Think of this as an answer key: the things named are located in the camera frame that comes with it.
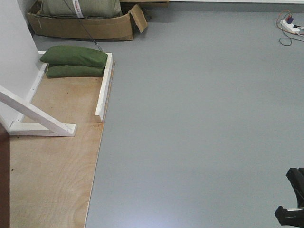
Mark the green sandbag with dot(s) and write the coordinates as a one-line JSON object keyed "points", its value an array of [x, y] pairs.
{"points": [[74, 71], [74, 55]]}

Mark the far white edge batten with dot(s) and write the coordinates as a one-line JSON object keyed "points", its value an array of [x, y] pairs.
{"points": [[105, 84]]}

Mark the plywood base board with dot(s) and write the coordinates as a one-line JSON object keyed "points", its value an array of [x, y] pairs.
{"points": [[51, 177]]}

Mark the white door frame panel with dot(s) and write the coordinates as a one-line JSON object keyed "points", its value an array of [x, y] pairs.
{"points": [[19, 57]]}

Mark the lower green sandbag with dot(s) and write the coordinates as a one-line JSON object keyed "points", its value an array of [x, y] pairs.
{"points": [[74, 71]]}

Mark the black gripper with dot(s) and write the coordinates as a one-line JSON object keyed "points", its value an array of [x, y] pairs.
{"points": [[293, 217]]}

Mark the white power strip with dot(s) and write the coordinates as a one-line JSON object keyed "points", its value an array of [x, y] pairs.
{"points": [[290, 28]]}

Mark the grey-green woven sack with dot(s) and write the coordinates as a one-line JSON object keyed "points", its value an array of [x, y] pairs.
{"points": [[104, 9]]}

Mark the upper green sandbag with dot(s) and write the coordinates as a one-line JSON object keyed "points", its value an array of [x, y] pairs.
{"points": [[74, 55]]}

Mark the open flattened cardboard box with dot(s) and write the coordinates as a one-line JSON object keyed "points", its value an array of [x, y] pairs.
{"points": [[119, 28]]}

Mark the brown wooden door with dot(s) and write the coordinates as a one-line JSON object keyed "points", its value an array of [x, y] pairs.
{"points": [[4, 178]]}

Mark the far white diagonal brace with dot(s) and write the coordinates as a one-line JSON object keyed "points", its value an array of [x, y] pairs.
{"points": [[43, 124]]}

